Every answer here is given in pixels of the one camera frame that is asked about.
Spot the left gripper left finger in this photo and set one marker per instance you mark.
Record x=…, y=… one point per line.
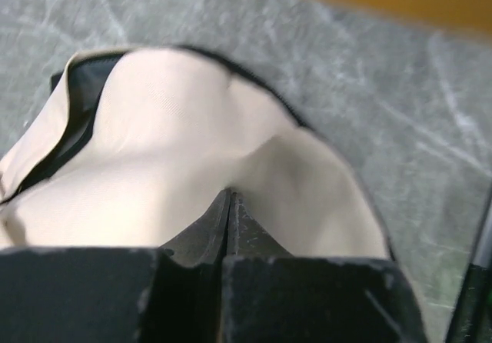
x=165, y=294

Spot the beige canvas backpack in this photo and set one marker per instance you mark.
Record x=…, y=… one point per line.
x=133, y=145

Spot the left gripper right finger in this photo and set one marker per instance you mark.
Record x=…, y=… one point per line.
x=269, y=295

